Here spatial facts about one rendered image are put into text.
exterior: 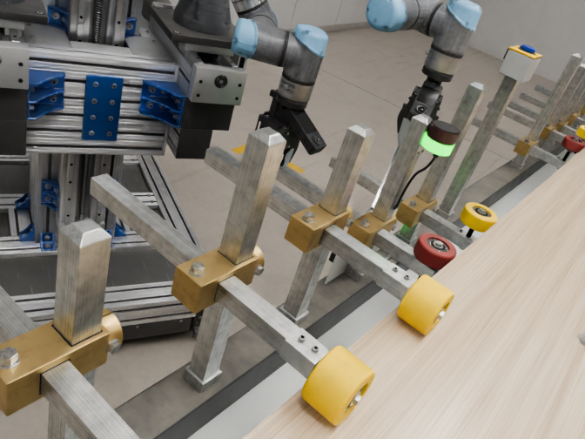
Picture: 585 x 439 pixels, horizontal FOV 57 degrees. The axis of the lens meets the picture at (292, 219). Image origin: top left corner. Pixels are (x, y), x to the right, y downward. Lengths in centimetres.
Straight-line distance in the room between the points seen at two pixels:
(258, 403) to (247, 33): 72
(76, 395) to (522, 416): 59
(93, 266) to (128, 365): 134
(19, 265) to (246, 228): 126
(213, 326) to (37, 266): 112
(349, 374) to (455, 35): 83
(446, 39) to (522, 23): 750
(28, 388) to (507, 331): 73
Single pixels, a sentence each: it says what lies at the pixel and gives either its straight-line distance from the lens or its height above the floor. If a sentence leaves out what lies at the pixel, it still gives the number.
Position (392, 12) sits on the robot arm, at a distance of 117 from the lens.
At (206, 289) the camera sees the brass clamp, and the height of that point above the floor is 96.
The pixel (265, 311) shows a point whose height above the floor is 96.
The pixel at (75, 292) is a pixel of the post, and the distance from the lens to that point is 58.
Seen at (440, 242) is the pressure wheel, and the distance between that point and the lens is 113.
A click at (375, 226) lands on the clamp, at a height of 87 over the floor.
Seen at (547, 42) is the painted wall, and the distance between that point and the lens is 872.
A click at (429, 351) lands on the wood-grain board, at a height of 90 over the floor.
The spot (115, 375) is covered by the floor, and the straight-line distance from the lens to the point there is 186.
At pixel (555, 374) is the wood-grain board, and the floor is 90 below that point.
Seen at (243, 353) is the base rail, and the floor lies 70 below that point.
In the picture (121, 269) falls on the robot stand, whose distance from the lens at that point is 190.
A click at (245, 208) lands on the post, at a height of 106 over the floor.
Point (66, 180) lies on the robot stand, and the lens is 173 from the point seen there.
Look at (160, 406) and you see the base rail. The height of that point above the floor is 70.
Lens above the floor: 144
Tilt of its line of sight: 31 degrees down
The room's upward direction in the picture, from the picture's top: 18 degrees clockwise
